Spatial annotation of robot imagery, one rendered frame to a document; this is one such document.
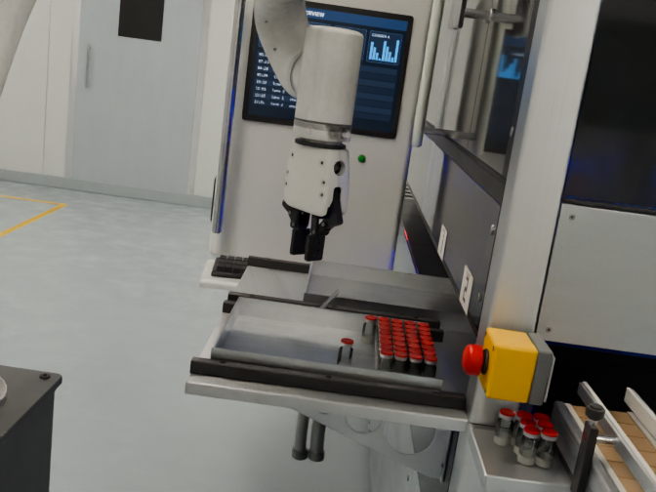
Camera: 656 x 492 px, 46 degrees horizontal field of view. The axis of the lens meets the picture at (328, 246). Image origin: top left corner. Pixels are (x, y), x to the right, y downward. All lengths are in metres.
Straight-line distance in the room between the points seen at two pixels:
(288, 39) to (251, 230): 0.96
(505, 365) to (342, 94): 0.43
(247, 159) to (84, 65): 4.96
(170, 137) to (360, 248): 4.79
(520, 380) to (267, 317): 0.55
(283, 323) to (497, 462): 0.51
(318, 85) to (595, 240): 0.43
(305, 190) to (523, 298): 0.34
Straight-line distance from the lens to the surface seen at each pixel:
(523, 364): 1.00
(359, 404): 1.12
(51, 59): 7.03
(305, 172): 1.13
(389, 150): 2.05
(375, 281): 1.72
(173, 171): 6.78
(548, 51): 1.03
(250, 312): 1.40
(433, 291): 1.74
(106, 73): 6.87
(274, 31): 1.17
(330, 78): 1.10
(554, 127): 1.03
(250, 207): 2.05
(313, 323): 1.40
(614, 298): 1.10
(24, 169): 7.19
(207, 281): 1.87
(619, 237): 1.08
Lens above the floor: 1.34
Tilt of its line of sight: 13 degrees down
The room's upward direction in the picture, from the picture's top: 8 degrees clockwise
